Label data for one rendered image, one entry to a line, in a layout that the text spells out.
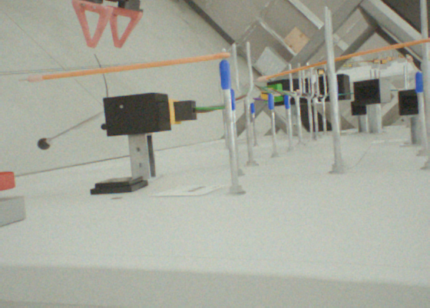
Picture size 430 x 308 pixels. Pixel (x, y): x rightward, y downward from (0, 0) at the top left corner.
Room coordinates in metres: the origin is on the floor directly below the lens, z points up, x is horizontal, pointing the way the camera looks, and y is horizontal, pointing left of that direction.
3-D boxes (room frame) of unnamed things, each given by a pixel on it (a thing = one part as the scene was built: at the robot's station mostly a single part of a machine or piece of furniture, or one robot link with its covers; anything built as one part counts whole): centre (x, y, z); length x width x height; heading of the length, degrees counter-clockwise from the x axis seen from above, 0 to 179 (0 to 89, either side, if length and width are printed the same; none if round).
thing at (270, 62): (7.72, 0.15, 0.29); 0.60 x 0.42 x 0.33; 86
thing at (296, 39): (7.72, 0.17, 0.82); 0.41 x 0.33 x 0.29; 176
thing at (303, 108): (1.61, -0.23, 1.09); 0.35 x 0.33 x 0.07; 166
